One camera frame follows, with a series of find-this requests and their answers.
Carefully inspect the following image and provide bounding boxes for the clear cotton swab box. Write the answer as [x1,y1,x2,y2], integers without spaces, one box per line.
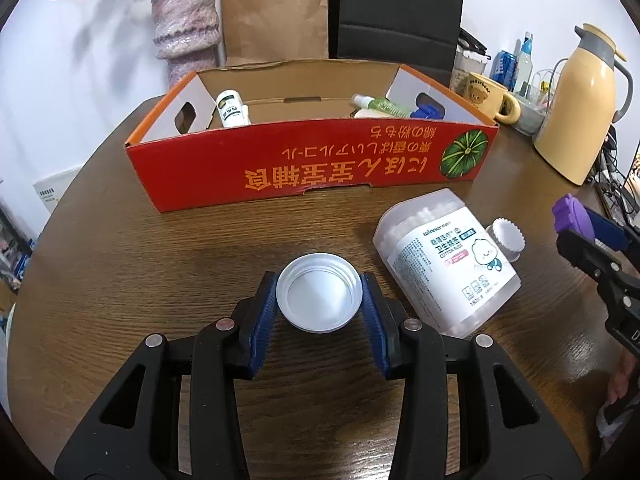
[373,188,521,339]

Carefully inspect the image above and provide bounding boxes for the yellow bear mug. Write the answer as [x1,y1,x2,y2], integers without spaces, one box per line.
[463,73,522,125]

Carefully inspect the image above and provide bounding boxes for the grey ceramic cup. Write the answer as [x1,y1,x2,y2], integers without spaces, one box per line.
[513,96,544,136]

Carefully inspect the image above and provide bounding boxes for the small white ridged cap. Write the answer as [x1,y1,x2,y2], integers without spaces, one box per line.
[487,218,526,262]

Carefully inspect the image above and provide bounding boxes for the clear food container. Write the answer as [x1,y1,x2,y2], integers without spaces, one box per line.
[449,28,491,96]

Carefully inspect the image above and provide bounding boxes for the white spray bottle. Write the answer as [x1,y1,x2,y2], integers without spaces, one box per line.
[216,90,250,128]

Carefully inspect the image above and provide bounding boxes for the white jar lid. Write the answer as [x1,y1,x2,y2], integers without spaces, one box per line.
[276,252,363,334]

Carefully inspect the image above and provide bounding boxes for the yellow thermos jug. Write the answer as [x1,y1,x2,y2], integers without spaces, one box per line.
[534,23,634,185]

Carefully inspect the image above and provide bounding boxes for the person's right hand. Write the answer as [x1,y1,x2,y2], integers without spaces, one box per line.
[596,346,639,441]

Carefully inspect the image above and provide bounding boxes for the black paper bag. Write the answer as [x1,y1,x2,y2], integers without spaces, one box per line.
[328,0,463,84]

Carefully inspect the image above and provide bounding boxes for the blue gear cap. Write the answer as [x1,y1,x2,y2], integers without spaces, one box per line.
[410,103,445,120]

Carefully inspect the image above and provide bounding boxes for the pink marbled vase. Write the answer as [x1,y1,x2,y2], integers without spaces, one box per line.
[151,0,221,87]

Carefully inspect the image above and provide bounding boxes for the cluttered storage shelf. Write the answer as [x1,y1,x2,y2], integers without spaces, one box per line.
[0,208,35,292]

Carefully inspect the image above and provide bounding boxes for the blue drink can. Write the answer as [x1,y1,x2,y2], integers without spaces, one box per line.
[490,50,518,91]

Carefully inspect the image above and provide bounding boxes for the red cardboard box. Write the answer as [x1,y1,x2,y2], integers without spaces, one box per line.
[125,60,498,212]

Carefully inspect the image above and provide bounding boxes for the green spray bottle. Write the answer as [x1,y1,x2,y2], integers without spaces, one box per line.
[352,94,412,118]

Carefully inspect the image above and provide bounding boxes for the brown paper bag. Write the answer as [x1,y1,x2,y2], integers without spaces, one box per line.
[221,0,329,66]

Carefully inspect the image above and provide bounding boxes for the purple gear cap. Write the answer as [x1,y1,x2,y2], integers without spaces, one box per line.
[551,193,596,242]

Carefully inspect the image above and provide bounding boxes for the clear plastic bottle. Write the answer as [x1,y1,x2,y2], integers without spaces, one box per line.
[513,32,533,96]

